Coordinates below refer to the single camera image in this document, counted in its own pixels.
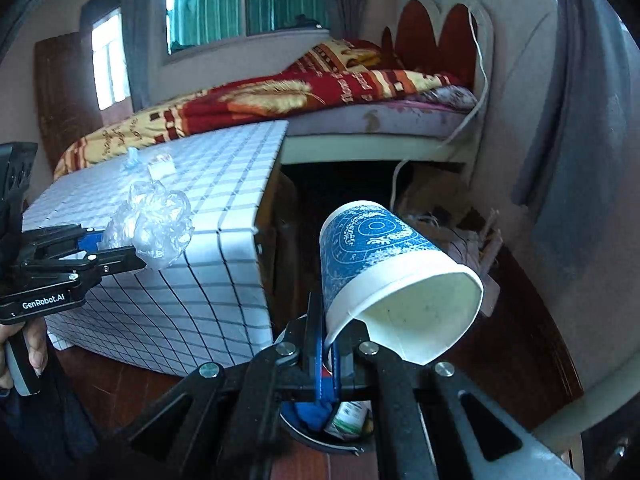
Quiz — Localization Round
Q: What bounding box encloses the small bright window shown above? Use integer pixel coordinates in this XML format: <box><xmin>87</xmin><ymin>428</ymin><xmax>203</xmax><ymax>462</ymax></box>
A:
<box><xmin>90</xmin><ymin>10</ymin><xmax>129</xmax><ymax>111</ymax></box>

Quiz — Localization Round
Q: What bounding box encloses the blue patterned paper cup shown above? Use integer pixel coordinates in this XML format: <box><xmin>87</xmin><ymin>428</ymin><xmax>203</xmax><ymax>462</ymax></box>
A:
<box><xmin>319</xmin><ymin>200</ymin><xmax>485</xmax><ymax>367</ymax></box>

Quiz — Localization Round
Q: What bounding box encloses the pink floral bed sheet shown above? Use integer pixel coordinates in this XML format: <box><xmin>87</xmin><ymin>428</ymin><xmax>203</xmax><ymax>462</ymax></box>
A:
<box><xmin>287</xmin><ymin>85</ymin><xmax>481</xmax><ymax>141</ymax></box>

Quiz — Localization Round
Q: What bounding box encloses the large window with green blind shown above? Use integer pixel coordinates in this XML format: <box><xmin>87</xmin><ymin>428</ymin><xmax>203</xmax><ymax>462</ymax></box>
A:
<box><xmin>165</xmin><ymin>0</ymin><xmax>332</xmax><ymax>56</ymax></box>

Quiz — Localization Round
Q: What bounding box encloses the person's left hand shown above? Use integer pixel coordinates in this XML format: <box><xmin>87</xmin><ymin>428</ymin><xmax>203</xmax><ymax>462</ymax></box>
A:
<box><xmin>0</xmin><ymin>317</ymin><xmax>49</xmax><ymax>392</ymax></box>

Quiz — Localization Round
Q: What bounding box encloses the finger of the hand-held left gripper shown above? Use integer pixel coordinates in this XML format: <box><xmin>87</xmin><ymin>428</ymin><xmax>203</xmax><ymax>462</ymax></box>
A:
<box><xmin>20</xmin><ymin>225</ymin><xmax>108</xmax><ymax>262</ymax></box>
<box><xmin>17</xmin><ymin>245</ymin><xmax>148</xmax><ymax>286</ymax></box>

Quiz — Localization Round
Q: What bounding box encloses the brown wooden door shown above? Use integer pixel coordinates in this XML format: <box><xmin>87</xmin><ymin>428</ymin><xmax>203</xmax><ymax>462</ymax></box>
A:
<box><xmin>34</xmin><ymin>32</ymin><xmax>103</xmax><ymax>168</ymax></box>

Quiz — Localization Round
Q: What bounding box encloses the grey hanging cloth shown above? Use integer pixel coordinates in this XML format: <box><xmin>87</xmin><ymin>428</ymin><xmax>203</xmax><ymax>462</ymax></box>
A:
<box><xmin>510</xmin><ymin>0</ymin><xmax>640</xmax><ymax>396</ymax></box>

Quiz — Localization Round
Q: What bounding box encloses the black trash bin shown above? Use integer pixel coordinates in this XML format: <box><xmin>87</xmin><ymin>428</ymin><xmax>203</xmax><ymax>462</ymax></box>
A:
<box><xmin>277</xmin><ymin>395</ymin><xmax>376</xmax><ymax>456</ymax></box>

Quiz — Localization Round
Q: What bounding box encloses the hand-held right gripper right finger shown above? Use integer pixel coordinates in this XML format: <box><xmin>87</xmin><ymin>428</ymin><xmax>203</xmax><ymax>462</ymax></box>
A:
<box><xmin>330</xmin><ymin>321</ymin><xmax>582</xmax><ymax>480</ymax></box>

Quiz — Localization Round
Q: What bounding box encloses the small white packet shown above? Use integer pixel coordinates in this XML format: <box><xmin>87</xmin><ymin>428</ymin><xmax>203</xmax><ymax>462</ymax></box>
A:
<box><xmin>149</xmin><ymin>155</ymin><xmax>176</xmax><ymax>178</ymax></box>

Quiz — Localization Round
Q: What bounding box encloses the red scalloped headboard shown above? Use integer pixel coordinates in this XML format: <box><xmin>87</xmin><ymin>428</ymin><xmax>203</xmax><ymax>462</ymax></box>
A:
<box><xmin>380</xmin><ymin>0</ymin><xmax>496</xmax><ymax>91</ymax></box>

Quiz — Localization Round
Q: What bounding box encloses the red and yellow blanket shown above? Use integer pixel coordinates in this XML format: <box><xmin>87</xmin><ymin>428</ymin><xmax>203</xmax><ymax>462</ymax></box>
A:
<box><xmin>52</xmin><ymin>37</ymin><xmax>463</xmax><ymax>181</ymax></box>

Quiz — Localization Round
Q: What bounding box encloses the white bed frame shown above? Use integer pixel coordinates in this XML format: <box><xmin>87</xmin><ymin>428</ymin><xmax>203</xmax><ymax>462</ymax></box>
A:
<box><xmin>280</xmin><ymin>132</ymin><xmax>476</xmax><ymax>166</ymax></box>

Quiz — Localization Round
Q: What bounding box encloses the cluttered debris pile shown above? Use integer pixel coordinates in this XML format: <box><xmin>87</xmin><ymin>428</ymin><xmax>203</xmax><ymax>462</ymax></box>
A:
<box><xmin>400</xmin><ymin>165</ymin><xmax>506</xmax><ymax>318</ymax></box>

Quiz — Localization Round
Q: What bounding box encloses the clear plastic bag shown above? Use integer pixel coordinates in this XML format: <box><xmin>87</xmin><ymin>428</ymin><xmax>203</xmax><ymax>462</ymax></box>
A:
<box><xmin>97</xmin><ymin>177</ymin><xmax>196</xmax><ymax>271</ymax></box>

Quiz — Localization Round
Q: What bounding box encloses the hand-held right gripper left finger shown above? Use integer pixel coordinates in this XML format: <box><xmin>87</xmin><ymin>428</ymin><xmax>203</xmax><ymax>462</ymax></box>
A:
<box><xmin>127</xmin><ymin>290</ymin><xmax>333</xmax><ymax>480</ymax></box>

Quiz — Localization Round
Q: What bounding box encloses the white cable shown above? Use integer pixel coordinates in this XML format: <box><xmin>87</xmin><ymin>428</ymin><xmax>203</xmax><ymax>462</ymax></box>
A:
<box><xmin>392</xmin><ymin>2</ymin><xmax>492</xmax><ymax>211</ymax></box>

